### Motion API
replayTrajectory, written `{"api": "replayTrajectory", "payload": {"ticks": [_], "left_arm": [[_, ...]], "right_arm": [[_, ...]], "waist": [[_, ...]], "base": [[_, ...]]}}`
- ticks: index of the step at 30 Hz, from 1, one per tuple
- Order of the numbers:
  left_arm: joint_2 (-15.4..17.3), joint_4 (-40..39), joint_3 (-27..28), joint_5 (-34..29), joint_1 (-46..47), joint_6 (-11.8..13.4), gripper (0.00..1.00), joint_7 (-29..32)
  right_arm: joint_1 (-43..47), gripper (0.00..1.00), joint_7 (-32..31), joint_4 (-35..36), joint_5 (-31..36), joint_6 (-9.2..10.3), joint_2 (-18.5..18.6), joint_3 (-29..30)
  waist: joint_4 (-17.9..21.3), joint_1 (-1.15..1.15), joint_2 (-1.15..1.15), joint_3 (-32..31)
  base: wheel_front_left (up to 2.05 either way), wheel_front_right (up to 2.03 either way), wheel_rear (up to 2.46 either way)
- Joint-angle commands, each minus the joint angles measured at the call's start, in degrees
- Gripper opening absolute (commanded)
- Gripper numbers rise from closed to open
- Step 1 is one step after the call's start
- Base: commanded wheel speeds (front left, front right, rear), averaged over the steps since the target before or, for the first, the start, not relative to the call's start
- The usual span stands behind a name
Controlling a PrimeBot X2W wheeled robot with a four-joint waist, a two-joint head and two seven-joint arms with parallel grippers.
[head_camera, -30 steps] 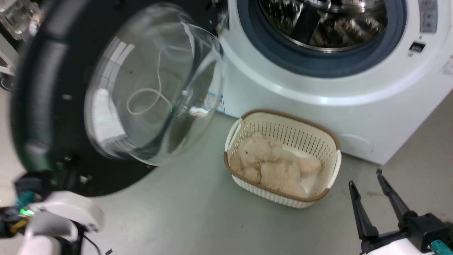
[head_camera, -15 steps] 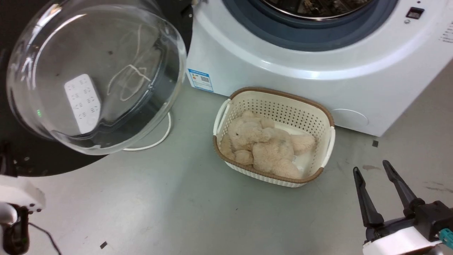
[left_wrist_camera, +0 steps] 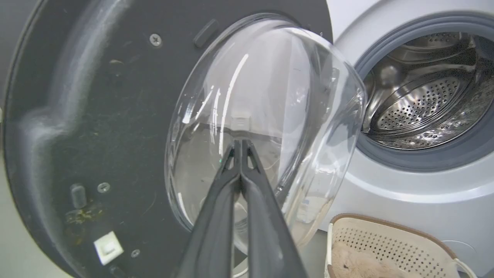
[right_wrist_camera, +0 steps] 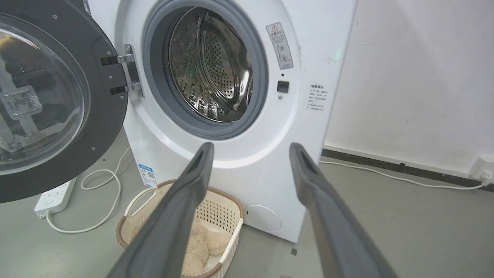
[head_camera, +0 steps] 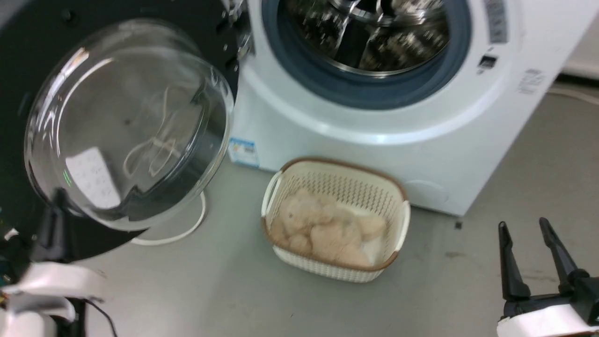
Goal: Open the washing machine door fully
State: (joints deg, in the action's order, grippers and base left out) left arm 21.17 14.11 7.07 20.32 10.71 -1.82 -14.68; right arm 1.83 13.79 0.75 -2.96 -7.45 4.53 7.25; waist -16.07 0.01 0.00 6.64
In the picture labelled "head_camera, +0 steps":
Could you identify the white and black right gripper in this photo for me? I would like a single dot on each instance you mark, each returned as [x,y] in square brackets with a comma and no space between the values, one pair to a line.
[557,318]

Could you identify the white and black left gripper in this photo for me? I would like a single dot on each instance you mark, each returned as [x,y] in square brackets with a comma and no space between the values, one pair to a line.
[56,281]

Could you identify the black washing machine door with glass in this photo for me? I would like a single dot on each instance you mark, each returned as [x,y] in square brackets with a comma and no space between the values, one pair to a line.
[28,47]

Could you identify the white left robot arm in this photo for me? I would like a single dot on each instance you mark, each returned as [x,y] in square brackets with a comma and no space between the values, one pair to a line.
[21,325]

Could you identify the white front-loading washing machine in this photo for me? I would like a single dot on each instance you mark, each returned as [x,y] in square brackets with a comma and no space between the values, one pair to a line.
[327,140]

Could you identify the blue and white energy sticker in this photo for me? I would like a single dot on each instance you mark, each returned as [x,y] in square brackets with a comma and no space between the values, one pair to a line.
[244,152]

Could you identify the cream plastic laundry basket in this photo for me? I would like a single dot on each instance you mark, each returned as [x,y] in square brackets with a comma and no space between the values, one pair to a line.
[337,180]

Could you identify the beige plush teddy bear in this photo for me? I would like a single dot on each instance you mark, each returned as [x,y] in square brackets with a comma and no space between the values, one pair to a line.
[323,229]

